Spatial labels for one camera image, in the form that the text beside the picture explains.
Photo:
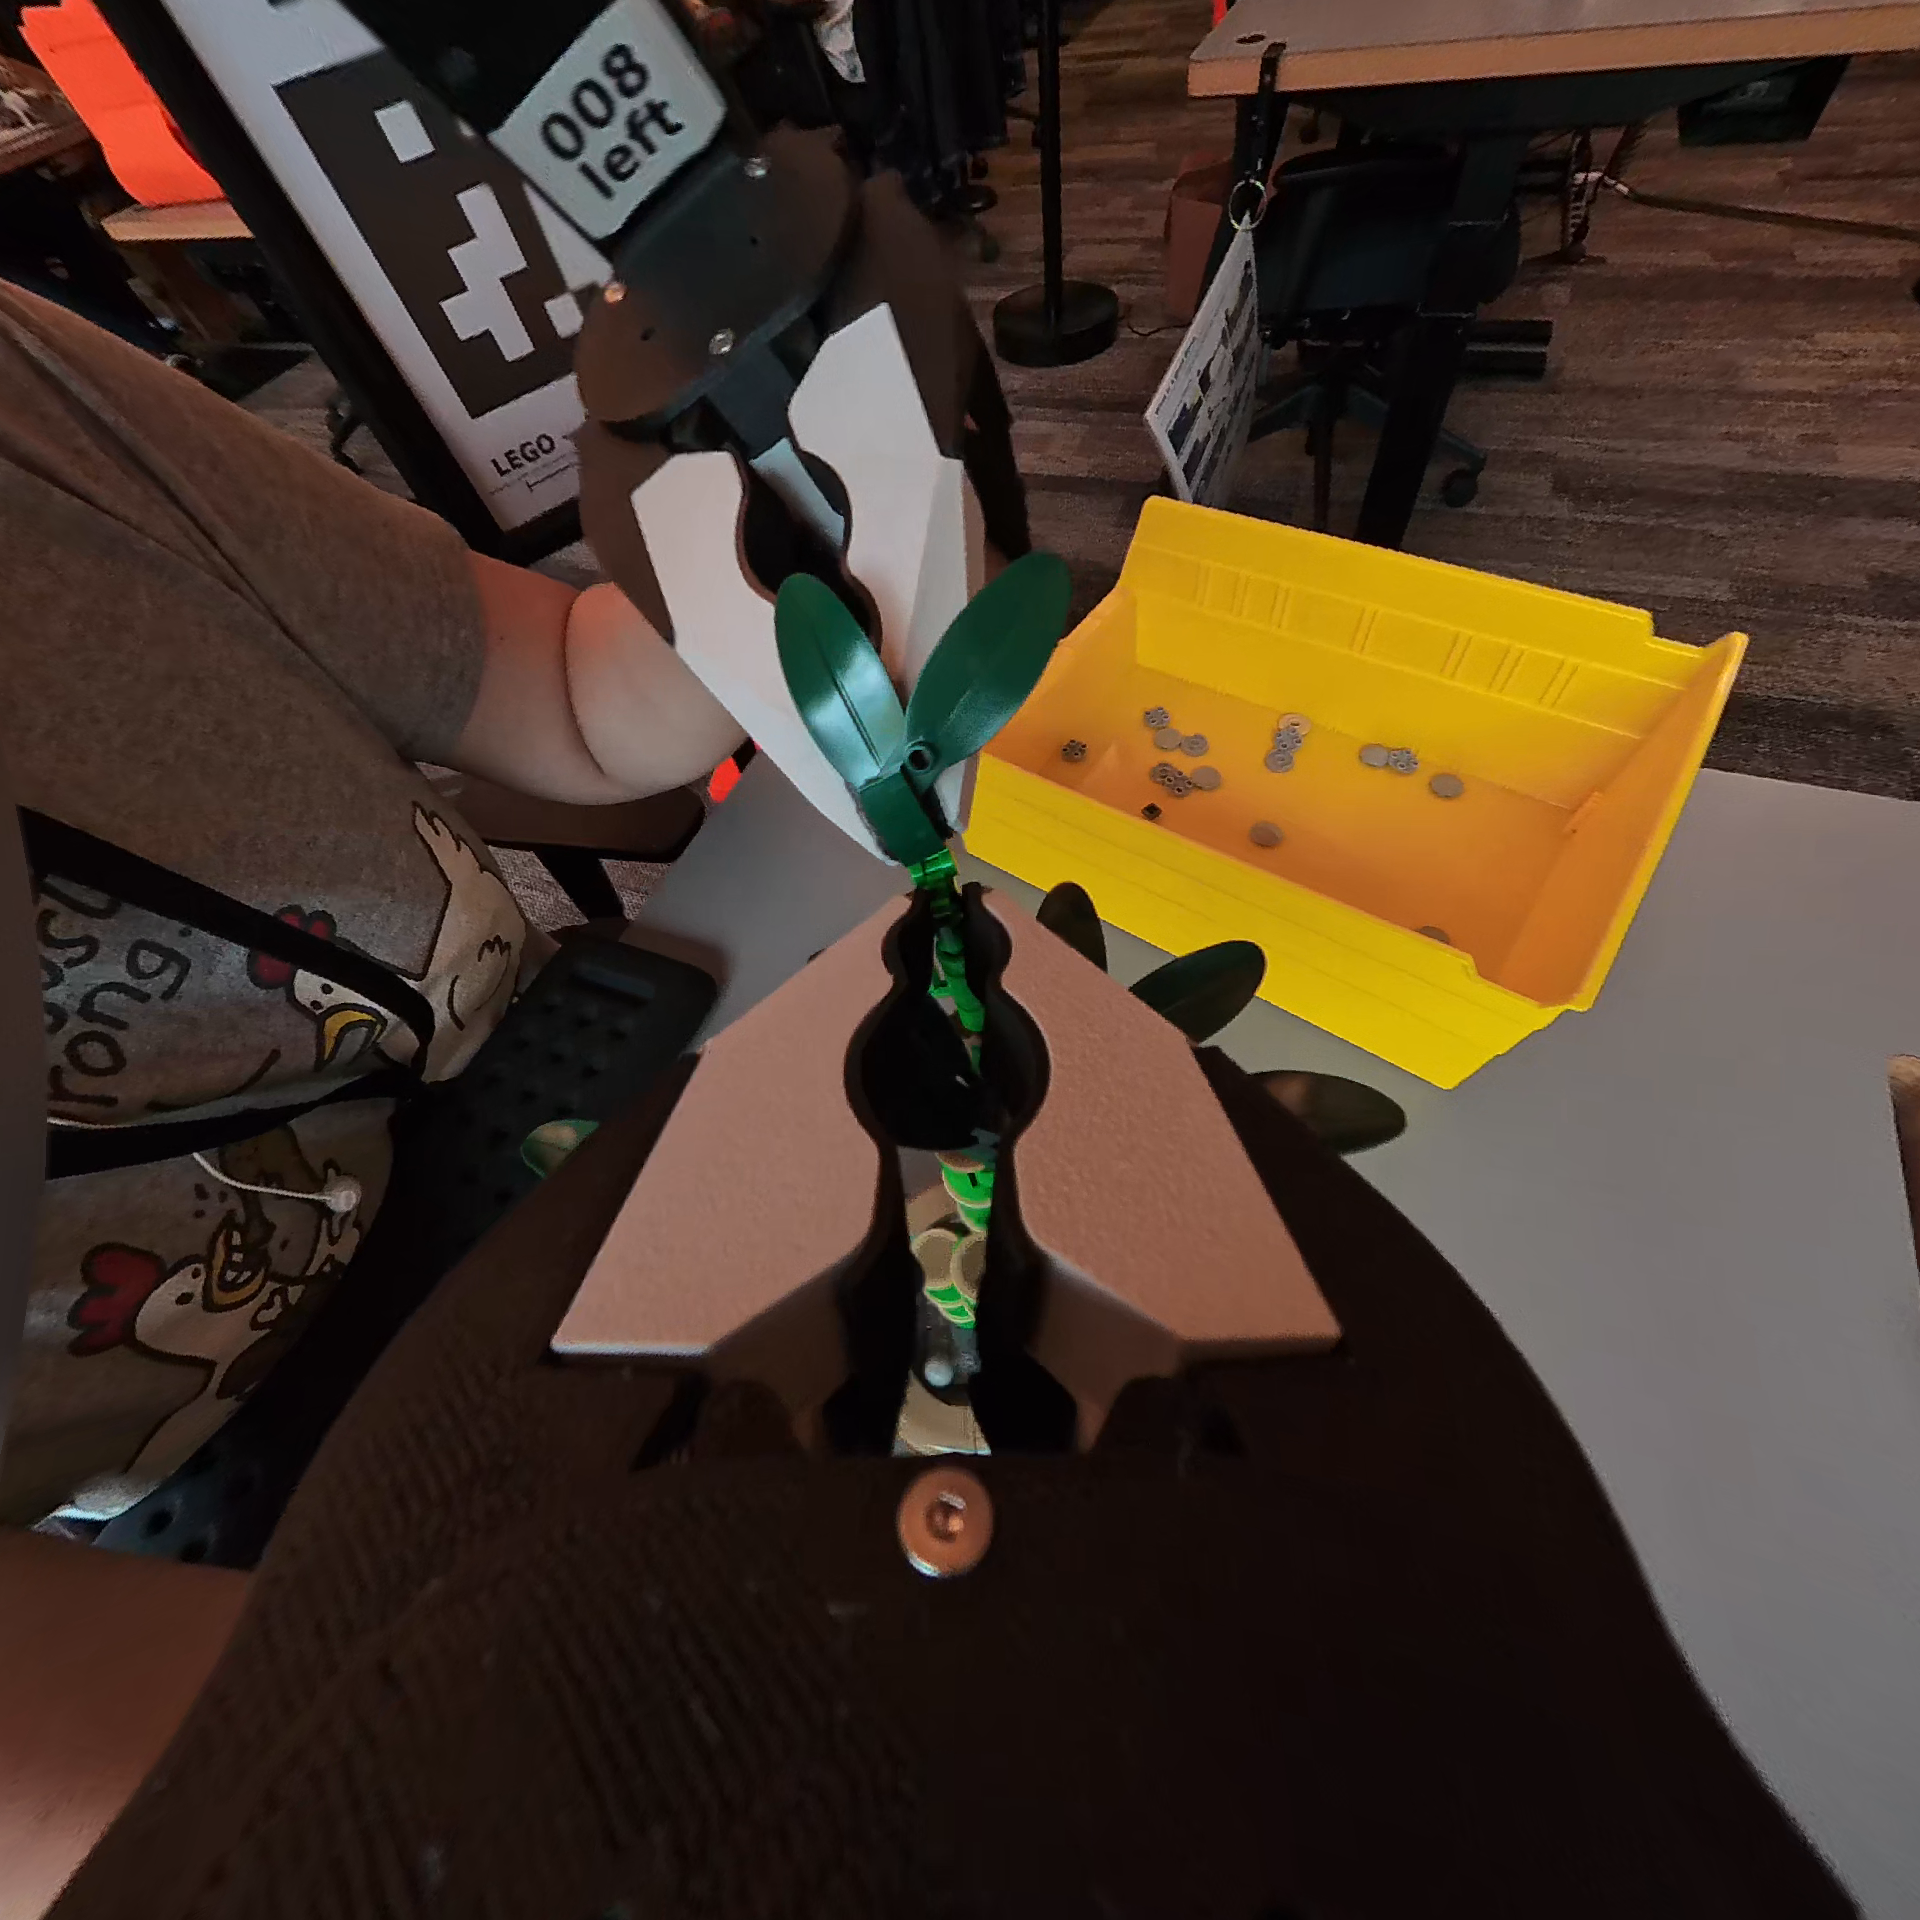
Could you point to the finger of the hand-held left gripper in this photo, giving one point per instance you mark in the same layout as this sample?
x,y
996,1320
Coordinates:
x,y
902,452
722,629

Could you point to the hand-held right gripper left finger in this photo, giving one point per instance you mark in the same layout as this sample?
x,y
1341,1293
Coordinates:
x,y
722,1200

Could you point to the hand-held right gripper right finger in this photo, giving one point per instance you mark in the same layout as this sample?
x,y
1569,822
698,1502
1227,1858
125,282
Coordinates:
x,y
1171,1200

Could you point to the green lego leaf sprig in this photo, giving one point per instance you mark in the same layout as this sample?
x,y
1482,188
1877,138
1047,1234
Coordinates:
x,y
839,674

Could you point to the green lego bamboo plant model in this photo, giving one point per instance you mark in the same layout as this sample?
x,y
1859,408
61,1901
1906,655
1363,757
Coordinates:
x,y
946,916

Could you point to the person's right forearm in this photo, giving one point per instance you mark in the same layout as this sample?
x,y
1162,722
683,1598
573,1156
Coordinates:
x,y
91,1724

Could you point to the person's left forearm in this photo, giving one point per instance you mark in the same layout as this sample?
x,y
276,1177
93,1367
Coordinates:
x,y
601,704

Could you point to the black stanchion pole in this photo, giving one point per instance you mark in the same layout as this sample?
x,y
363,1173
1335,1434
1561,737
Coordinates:
x,y
1055,322

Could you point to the black perforated pad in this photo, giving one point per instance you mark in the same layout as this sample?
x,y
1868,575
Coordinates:
x,y
570,1037

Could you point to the black framed marker sign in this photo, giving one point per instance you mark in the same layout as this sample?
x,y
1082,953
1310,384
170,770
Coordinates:
x,y
452,271

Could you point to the white hanging card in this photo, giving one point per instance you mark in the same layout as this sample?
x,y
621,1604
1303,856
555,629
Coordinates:
x,y
1209,390

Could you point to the yellow plastic parts bin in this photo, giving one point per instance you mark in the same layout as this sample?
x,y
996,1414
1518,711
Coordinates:
x,y
1350,901

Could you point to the group of grey round pieces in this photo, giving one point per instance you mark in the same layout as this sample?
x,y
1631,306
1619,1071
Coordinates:
x,y
1268,833

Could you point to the black office chair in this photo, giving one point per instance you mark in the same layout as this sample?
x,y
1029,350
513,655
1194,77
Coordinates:
x,y
1381,254

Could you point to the person's printed shirt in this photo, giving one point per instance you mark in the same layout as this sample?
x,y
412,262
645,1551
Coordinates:
x,y
195,600

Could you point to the orange safety vest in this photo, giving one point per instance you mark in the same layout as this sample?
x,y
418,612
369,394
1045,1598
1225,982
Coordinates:
x,y
119,105

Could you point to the grey office desk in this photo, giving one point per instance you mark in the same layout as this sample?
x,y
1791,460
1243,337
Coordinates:
x,y
1500,37

